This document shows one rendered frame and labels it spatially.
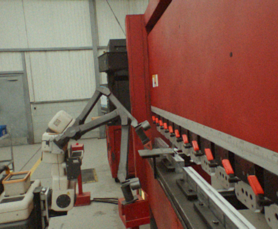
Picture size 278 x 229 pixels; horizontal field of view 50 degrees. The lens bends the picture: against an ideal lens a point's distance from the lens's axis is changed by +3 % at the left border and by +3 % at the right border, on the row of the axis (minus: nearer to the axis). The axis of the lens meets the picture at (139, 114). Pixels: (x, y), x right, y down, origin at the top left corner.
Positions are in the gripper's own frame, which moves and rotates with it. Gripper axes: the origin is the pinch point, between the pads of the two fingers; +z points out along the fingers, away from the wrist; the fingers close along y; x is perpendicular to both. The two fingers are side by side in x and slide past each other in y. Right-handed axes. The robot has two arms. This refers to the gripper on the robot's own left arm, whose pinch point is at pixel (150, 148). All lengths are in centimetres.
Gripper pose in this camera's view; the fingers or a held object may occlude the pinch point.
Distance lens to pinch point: 238.8
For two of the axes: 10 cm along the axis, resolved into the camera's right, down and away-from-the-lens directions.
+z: 5.3, 8.4, 1.3
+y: -0.9, -0.9, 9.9
